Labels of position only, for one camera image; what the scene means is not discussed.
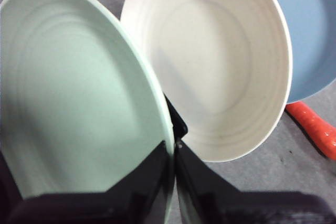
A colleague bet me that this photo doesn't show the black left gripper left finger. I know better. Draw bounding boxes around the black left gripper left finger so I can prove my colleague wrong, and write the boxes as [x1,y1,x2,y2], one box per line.
[7,140,170,224]

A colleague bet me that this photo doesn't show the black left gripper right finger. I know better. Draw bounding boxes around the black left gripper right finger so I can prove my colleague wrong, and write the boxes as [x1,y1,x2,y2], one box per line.
[174,139,336,224]

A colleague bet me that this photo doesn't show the orange carrot with green leaves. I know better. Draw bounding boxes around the orange carrot with green leaves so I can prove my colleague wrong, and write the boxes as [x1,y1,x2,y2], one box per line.
[285,101,336,161]

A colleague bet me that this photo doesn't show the green plate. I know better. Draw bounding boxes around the green plate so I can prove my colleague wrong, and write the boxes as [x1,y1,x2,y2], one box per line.
[0,0,176,224]

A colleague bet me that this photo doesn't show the black plate rack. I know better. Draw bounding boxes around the black plate rack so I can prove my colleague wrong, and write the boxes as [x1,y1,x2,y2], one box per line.
[164,95,189,141]

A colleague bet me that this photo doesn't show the white plate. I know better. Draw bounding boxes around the white plate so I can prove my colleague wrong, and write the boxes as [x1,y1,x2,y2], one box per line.
[119,0,293,163]

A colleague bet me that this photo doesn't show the blue plate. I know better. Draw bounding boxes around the blue plate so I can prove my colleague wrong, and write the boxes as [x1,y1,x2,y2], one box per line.
[258,0,336,104]

